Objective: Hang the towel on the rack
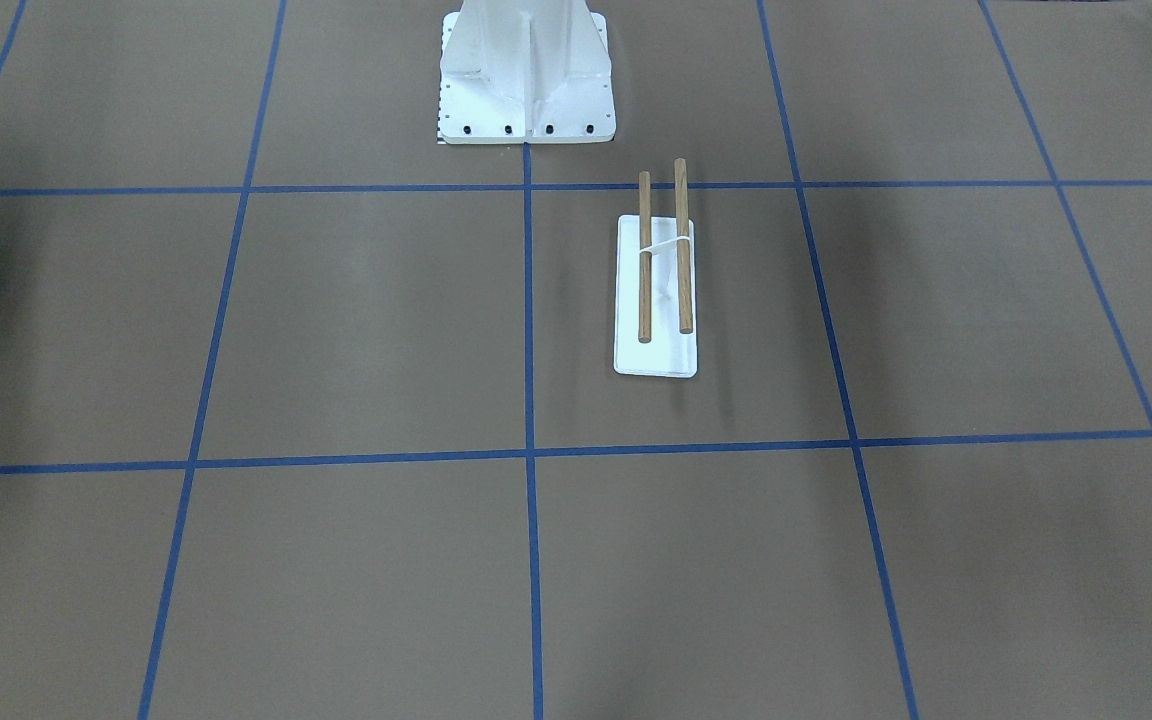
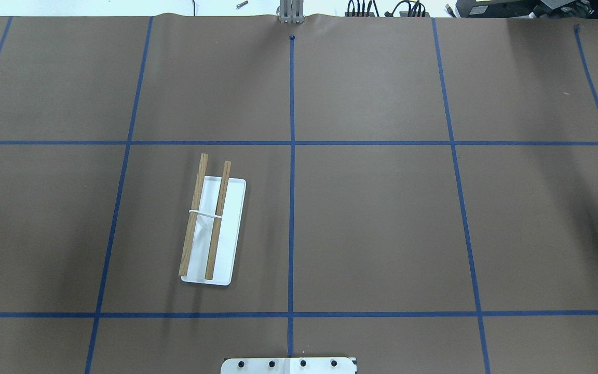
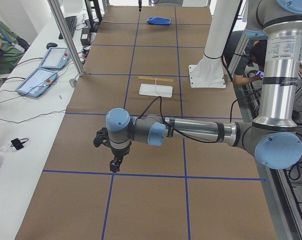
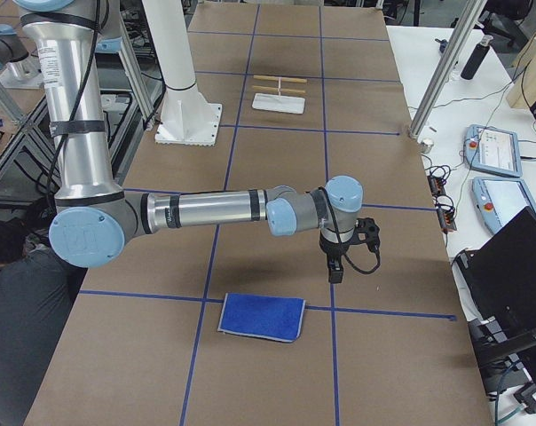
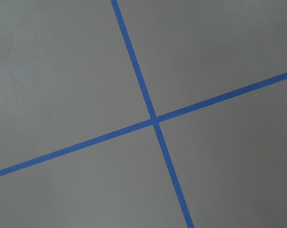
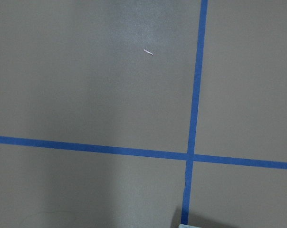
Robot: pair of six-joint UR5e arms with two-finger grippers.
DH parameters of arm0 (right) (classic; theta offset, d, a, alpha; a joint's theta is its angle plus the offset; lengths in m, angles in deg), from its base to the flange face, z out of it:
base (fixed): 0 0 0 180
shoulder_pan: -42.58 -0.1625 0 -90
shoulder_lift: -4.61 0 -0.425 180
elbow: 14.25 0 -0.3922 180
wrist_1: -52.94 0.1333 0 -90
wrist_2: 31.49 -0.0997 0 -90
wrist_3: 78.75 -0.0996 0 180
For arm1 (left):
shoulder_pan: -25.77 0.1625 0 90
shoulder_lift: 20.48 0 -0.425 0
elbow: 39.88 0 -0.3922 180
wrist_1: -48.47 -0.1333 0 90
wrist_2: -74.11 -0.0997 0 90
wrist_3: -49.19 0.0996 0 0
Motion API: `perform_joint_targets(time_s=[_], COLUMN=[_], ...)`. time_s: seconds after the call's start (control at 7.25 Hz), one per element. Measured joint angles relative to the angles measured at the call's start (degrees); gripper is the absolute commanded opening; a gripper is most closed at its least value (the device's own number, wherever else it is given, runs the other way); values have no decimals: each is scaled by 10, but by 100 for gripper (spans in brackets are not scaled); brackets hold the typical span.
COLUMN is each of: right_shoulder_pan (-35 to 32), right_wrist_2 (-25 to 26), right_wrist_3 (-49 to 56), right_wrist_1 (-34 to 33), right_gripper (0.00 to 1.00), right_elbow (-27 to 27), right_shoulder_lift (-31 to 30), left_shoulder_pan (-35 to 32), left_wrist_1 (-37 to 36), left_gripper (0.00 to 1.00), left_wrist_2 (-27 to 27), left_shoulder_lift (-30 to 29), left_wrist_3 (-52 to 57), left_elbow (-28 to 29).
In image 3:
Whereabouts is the white wooden towel rack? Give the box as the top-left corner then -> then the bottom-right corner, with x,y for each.
138,76 -> 174,98

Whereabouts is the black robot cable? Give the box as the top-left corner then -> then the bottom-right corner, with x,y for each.
138,96 -> 239,144

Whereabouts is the blue towel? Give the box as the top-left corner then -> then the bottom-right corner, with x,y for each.
146,16 -> 171,26

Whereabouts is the upper teach pendant tablet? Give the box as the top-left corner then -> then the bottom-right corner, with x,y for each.
39,47 -> 70,70

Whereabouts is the aluminium frame post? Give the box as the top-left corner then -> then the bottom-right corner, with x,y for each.
47,0 -> 84,77

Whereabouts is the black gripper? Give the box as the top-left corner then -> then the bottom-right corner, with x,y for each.
109,146 -> 130,173

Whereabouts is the person in green jacket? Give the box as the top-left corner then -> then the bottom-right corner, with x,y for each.
0,21 -> 30,75

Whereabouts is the lower teach pendant tablet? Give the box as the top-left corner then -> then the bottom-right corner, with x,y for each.
15,67 -> 58,98

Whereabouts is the small black device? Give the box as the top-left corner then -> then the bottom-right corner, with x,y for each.
10,138 -> 29,151

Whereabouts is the black power adapter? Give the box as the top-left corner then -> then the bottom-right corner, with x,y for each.
80,26 -> 92,46

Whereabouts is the person in dark shirt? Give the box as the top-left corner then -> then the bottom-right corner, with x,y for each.
223,31 -> 268,86

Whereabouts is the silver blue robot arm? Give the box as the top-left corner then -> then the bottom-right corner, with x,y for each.
104,0 -> 302,172

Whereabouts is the black keyboard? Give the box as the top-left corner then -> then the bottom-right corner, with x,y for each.
64,15 -> 77,38

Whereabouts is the black computer mouse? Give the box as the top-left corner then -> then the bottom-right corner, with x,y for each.
46,42 -> 58,49

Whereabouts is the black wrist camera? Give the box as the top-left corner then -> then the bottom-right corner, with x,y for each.
93,127 -> 111,148

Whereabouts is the teach pendant tablet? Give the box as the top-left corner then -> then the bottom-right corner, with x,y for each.
15,67 -> 58,98
39,47 -> 70,70

